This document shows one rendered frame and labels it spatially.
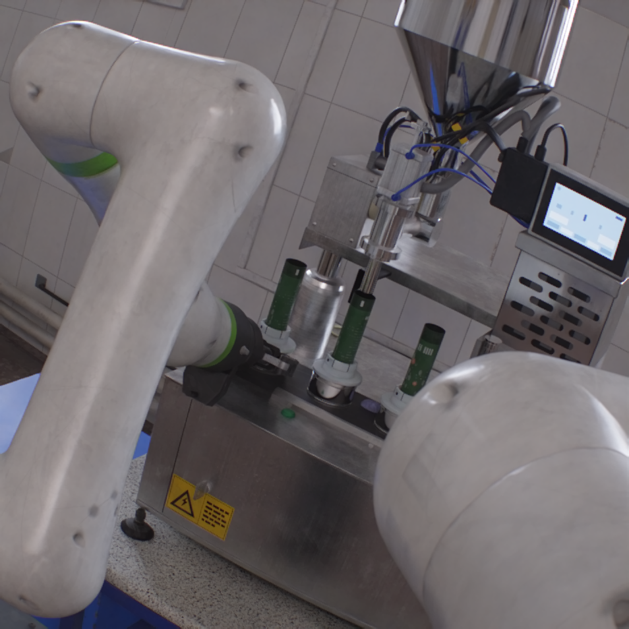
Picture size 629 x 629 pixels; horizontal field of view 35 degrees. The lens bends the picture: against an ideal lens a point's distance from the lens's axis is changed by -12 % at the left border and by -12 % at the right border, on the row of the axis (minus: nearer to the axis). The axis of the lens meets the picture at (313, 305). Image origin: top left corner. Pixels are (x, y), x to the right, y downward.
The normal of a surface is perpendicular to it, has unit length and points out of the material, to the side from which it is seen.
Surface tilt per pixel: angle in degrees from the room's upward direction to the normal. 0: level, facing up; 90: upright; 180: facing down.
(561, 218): 90
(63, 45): 51
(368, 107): 90
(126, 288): 63
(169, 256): 70
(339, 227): 90
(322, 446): 0
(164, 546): 0
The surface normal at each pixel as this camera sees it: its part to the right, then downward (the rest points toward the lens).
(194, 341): 0.56, 0.41
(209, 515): -0.44, 0.16
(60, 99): -0.20, 0.39
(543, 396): 0.04, -0.89
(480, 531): -0.73, -0.58
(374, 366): 0.30, -0.90
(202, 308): 0.71, -0.29
